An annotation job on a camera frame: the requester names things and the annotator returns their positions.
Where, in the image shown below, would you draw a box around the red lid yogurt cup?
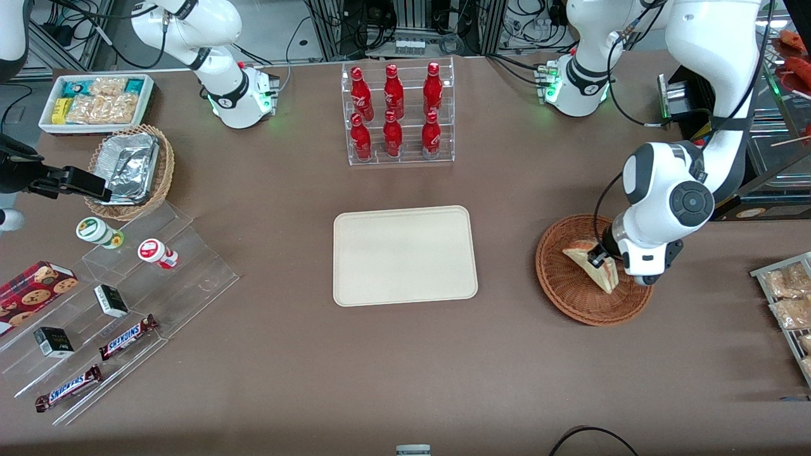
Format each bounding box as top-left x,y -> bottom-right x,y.
137,238 -> 179,270

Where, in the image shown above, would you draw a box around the clear acrylic bottle rack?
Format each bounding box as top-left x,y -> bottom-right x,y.
341,57 -> 456,167

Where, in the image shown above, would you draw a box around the snickers chocolate bar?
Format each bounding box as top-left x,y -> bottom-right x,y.
98,314 -> 159,362
35,365 -> 103,414

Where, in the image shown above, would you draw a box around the black food warmer machine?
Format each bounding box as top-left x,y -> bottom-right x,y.
658,9 -> 811,222

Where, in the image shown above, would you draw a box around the clear bag of pastry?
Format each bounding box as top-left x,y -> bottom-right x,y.
762,263 -> 811,299
769,296 -> 811,331

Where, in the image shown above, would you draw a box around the red chocolate cookie box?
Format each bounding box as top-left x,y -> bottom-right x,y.
0,261 -> 80,337

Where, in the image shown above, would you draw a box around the small light wicker basket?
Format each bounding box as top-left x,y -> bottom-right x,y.
84,123 -> 176,222

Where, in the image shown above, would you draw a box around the red cola bottle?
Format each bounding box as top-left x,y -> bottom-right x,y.
350,66 -> 374,122
421,111 -> 442,160
350,113 -> 373,162
382,110 -> 404,158
383,63 -> 405,120
423,61 -> 444,117

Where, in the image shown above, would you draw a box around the clear acrylic stepped stand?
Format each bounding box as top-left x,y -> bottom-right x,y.
0,201 -> 240,426

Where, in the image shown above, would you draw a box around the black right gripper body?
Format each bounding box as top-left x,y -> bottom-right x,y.
0,136 -> 49,194

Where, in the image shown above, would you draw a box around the clear bag of crackers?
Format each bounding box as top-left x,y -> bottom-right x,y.
66,77 -> 139,125

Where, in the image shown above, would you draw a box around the small black box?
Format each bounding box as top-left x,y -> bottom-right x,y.
33,327 -> 75,359
94,284 -> 130,319

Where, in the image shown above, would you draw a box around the metal snack tray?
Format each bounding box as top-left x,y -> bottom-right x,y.
750,252 -> 811,388

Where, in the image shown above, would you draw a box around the black cable loop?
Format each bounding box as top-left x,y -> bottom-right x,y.
548,426 -> 641,456

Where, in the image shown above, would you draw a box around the beige plastic serving tray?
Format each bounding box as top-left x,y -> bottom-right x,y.
333,205 -> 479,308

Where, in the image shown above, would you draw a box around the triangular sandwich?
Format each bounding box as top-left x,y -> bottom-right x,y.
562,239 -> 620,295

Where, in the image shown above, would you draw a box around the large brown wicker basket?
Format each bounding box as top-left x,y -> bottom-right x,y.
535,214 -> 655,327

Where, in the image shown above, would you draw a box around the silver foil trays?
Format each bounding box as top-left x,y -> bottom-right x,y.
91,132 -> 161,205

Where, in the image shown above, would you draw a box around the green lid yogurt cup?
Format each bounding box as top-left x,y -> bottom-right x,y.
76,217 -> 125,250

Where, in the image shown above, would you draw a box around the white rectangular snack bin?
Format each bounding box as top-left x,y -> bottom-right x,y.
38,73 -> 156,136

